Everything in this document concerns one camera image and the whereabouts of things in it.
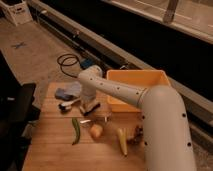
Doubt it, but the yellow onion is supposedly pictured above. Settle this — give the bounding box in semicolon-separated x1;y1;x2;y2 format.
90;124;103;139

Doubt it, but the black cable loop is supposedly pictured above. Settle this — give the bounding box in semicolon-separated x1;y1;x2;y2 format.
56;53;84;79

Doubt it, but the black chair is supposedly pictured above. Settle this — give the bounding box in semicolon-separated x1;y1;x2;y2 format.
0;51;40;171

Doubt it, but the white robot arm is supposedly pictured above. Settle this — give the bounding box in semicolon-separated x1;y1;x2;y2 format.
78;65;197;171

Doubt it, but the silver metal fork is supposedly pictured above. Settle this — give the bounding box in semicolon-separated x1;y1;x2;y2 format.
79;116;110;124

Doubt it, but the blue black electronic box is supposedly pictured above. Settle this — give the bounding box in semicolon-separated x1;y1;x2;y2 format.
80;59;93;69

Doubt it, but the blue grey cloth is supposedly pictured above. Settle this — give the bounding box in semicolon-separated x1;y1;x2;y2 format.
55;81;82;101

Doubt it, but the green chili pepper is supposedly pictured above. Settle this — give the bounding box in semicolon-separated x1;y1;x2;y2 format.
72;118;81;145

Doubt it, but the black white dish brush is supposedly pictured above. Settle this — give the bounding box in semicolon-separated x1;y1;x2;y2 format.
58;98;79;112

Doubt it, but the yellow plastic tray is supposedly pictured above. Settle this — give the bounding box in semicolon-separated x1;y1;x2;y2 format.
106;70;170;113

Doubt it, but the white cardboard box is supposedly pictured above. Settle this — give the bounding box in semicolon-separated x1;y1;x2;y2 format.
0;0;33;26

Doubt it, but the yellow corn cob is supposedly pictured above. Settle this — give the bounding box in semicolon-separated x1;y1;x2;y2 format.
117;128;128;156

